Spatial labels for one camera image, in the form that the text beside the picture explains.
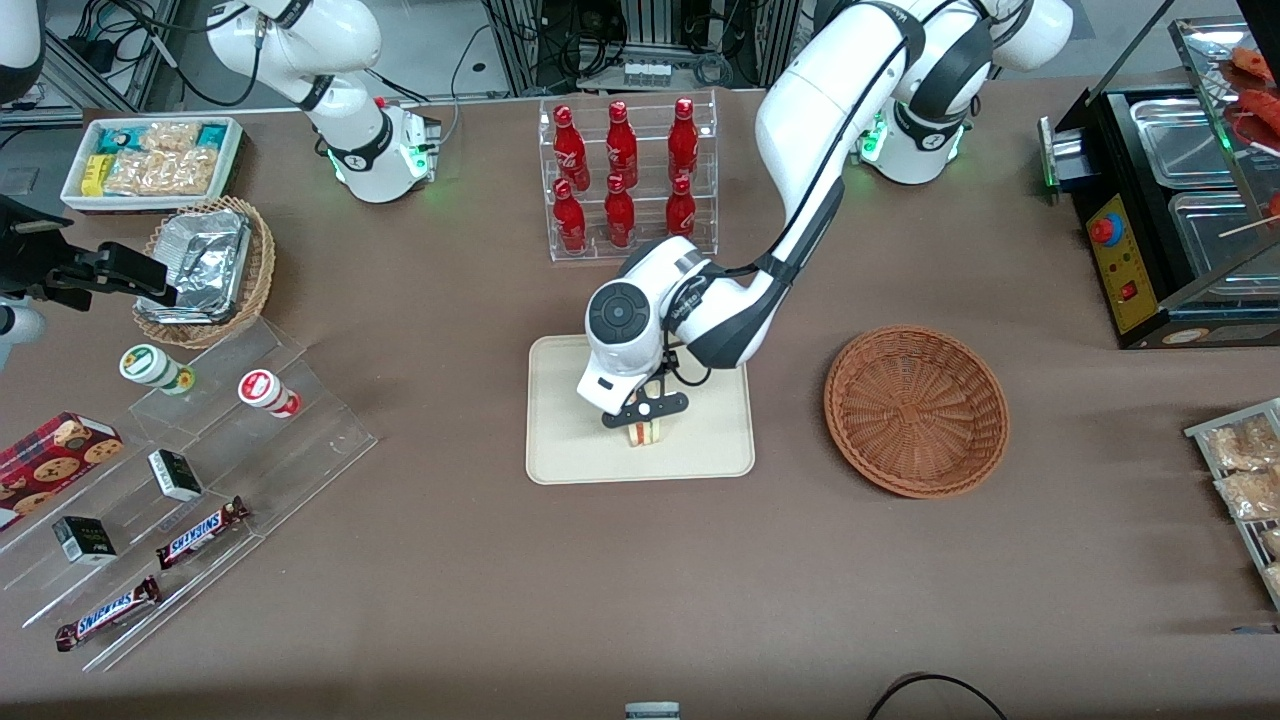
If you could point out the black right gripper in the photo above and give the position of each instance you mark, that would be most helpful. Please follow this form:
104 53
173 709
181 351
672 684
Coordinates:
38 262

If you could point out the triangle sandwich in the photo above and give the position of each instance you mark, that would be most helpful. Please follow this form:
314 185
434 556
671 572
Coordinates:
648 435

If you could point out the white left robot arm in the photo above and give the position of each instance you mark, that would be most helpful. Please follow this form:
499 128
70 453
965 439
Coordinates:
800 120

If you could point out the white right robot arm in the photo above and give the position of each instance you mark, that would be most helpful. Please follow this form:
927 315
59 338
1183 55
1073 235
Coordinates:
340 40

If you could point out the beige plastic serving tray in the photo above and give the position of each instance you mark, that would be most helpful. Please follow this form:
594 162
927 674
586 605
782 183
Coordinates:
710 440

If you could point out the tan oval wicker basket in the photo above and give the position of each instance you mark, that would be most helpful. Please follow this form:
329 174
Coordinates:
262 260

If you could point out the white rectangular snack tray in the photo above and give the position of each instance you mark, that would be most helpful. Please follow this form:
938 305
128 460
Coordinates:
235 150

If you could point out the brown round wicker basket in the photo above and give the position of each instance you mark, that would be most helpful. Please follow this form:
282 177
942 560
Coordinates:
915 410

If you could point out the silver foil container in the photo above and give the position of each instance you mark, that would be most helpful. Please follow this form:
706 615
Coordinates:
205 260

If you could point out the green lid white cup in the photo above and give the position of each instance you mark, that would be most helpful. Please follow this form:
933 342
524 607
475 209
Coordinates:
150 365

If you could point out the large clear cracker bag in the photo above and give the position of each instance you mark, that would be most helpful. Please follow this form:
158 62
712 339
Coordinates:
160 172

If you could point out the yellow snack packet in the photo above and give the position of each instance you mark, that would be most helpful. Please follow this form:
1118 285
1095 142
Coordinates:
95 175

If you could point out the teal snack packet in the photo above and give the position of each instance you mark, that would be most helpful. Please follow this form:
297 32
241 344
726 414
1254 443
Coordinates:
212 136
120 140

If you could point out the small clear cracker bag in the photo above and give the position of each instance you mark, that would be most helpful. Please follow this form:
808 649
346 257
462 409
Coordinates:
170 137

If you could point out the red lid white cup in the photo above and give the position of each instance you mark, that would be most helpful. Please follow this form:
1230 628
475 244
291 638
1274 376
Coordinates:
265 390

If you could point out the clear acrylic bottle rack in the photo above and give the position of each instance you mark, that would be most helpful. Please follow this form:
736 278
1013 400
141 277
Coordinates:
650 225

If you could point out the red cola bottle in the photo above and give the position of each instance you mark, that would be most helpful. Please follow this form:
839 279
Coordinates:
570 220
622 145
620 215
570 150
683 140
681 215

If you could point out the small black box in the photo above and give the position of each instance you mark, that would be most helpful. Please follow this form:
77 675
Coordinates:
175 475
85 540

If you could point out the red cookie box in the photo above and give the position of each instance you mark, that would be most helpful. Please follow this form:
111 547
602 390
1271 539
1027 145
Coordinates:
50 465

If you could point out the clear acrylic stepped shelf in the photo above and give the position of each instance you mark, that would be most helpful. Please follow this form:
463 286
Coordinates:
300 440

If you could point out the snickers chocolate bar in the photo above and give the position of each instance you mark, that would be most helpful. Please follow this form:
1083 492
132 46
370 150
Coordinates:
200 533
105 615

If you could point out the small grey device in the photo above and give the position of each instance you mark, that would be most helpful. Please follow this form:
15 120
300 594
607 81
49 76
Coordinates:
652 711

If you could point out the white power strip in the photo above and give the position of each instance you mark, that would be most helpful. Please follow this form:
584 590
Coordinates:
645 72

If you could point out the black food warmer machine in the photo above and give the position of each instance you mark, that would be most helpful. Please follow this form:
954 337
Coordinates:
1140 290

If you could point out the steel warmer pan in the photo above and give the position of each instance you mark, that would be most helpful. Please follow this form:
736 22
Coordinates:
1180 140
1215 235

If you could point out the clear bag of fried snacks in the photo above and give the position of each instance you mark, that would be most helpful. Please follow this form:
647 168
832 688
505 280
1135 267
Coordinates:
1245 445
1274 580
1250 495
1272 542

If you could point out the red sausage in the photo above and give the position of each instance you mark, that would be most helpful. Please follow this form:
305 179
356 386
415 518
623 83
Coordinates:
1255 64
1262 110

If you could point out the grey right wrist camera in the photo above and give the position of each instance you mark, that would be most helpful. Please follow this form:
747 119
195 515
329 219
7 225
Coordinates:
18 330

